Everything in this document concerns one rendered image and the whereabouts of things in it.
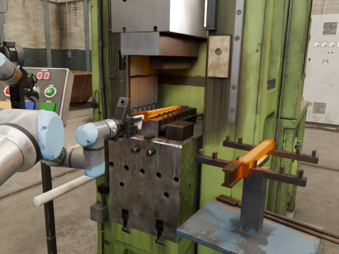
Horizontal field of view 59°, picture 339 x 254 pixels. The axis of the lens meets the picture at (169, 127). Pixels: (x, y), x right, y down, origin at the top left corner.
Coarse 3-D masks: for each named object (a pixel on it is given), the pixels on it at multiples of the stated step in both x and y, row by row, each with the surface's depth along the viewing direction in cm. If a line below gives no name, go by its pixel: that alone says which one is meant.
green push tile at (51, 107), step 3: (42, 105) 141; (45, 105) 141; (48, 105) 141; (51, 105) 141; (54, 105) 141; (39, 108) 141; (42, 108) 141; (45, 108) 140; (48, 108) 140; (51, 108) 140; (54, 108) 141; (54, 111) 141
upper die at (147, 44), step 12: (132, 36) 129; (144, 36) 126; (156, 36) 124; (168, 36) 130; (180, 36) 139; (132, 48) 130; (144, 48) 127; (156, 48) 125; (168, 48) 131; (180, 48) 141; (192, 48) 152
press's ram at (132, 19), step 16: (112, 0) 130; (128, 0) 127; (144, 0) 123; (160, 0) 120; (176, 0) 121; (192, 0) 134; (112, 16) 132; (128, 16) 128; (144, 16) 124; (160, 16) 121; (176, 16) 123; (192, 16) 136; (112, 32) 134; (128, 32) 130; (176, 32) 125; (192, 32) 138
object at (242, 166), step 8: (264, 144) 98; (272, 144) 101; (248, 152) 89; (256, 152) 89; (264, 152) 93; (232, 160) 80; (240, 160) 82; (248, 160) 82; (224, 168) 72; (232, 168) 72; (240, 168) 78; (248, 168) 78; (224, 176) 72; (232, 176) 73; (240, 176) 77; (224, 184) 72; (232, 184) 73
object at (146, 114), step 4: (160, 108) 149; (164, 108) 150; (168, 108) 151; (172, 108) 154; (176, 108) 158; (136, 112) 131; (140, 112) 132; (144, 112) 132; (148, 112) 135; (152, 112) 138; (156, 112) 141; (160, 112) 144; (144, 116) 132; (148, 116) 135
